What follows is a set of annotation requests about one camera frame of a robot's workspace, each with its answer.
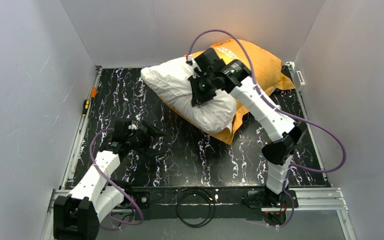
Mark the aluminium frame rail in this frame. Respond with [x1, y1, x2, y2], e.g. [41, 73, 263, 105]
[41, 186, 357, 240]

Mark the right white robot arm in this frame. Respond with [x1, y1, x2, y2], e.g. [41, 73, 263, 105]
[186, 48, 306, 195]

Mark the yellow handled screwdriver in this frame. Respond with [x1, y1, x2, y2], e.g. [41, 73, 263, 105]
[81, 87, 97, 117]

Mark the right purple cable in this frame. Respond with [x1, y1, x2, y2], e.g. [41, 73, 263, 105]
[185, 29, 348, 229]

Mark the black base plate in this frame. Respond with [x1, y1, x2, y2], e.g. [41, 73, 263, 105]
[127, 186, 298, 225]

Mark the black cable loop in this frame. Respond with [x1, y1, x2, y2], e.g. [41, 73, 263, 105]
[175, 187, 217, 229]

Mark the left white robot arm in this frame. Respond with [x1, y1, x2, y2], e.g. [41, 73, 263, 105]
[53, 120, 165, 240]

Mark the white power strip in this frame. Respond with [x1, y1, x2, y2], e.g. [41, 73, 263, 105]
[295, 70, 306, 92]

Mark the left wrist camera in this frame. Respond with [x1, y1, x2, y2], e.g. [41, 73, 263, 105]
[128, 123, 138, 131]

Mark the orange printed pillowcase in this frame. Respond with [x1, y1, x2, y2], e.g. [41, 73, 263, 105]
[141, 39, 295, 145]

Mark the white pillow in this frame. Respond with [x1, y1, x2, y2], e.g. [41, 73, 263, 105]
[140, 57, 237, 134]

